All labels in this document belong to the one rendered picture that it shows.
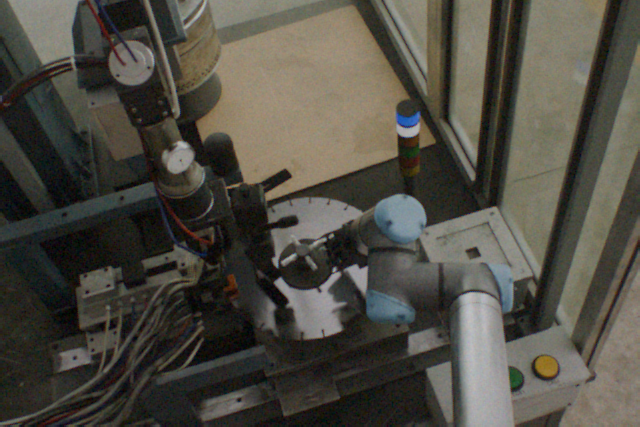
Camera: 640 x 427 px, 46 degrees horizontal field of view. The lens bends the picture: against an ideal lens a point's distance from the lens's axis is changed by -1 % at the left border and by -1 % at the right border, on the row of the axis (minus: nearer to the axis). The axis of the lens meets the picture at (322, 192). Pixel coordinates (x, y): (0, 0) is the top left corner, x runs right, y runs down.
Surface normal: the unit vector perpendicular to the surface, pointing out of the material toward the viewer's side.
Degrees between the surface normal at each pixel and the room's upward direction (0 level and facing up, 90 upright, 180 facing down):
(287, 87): 0
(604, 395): 0
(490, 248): 0
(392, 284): 20
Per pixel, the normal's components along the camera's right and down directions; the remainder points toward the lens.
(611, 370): -0.11, -0.59
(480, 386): -0.18, -0.82
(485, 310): 0.18, -0.80
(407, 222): 0.30, -0.25
